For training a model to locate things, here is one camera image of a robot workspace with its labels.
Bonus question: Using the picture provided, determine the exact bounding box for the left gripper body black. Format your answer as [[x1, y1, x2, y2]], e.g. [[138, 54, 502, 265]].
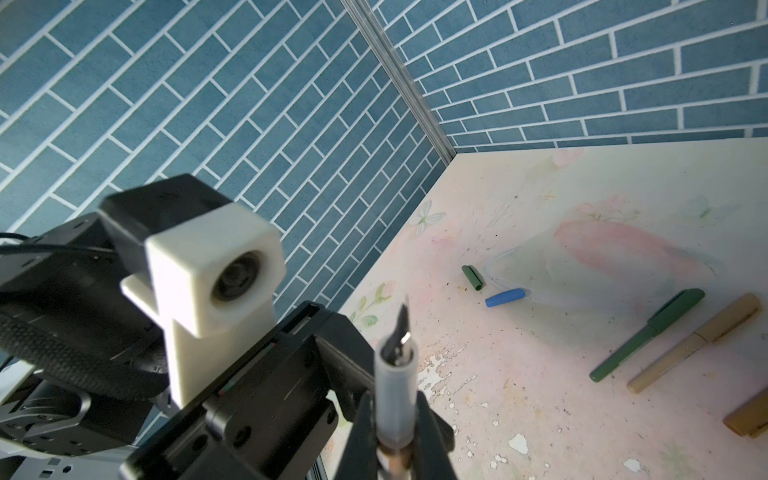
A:
[[1, 213, 377, 479]]

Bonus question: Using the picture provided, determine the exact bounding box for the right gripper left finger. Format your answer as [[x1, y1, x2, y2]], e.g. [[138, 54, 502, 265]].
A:
[[334, 393, 378, 480]]

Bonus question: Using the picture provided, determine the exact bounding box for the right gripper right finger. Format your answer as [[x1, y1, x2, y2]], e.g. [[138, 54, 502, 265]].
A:
[[412, 392, 458, 480]]

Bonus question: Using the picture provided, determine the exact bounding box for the brown pen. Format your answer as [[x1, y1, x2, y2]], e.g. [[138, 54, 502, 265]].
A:
[[627, 293, 763, 394], [374, 302, 418, 479]]

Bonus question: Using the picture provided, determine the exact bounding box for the dark green pen cap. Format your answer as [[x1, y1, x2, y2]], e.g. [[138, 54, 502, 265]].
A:
[[461, 265, 485, 291]]

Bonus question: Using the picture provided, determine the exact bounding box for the green pen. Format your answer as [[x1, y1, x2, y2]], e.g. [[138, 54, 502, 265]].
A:
[[589, 288, 705, 383]]

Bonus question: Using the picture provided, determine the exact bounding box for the blue pen cap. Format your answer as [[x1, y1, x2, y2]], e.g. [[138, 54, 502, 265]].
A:
[[485, 288, 526, 308]]

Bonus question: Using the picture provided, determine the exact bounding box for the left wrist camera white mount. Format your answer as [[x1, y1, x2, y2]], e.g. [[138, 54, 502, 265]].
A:
[[98, 174, 286, 408]]

